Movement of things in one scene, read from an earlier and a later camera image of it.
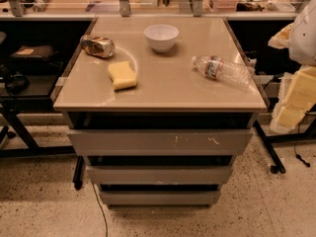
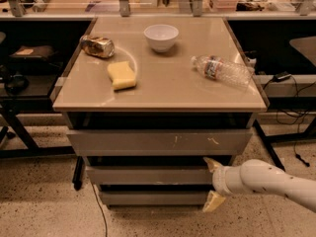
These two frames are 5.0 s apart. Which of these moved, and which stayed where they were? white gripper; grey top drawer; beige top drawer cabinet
Moved: white gripper
Stayed: beige top drawer cabinet; grey top drawer
